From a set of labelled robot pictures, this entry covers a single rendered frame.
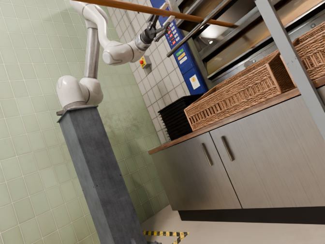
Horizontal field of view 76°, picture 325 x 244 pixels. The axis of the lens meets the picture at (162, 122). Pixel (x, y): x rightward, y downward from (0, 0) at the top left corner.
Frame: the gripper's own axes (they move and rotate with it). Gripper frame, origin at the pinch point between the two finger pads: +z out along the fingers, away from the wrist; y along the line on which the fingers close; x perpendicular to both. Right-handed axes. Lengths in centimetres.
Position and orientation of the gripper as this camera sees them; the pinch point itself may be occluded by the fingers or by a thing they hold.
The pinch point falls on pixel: (167, 13)
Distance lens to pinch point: 121.1
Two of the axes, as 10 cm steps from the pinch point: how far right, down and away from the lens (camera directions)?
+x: -7.2, 2.1, -6.6
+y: 3.8, 9.2, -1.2
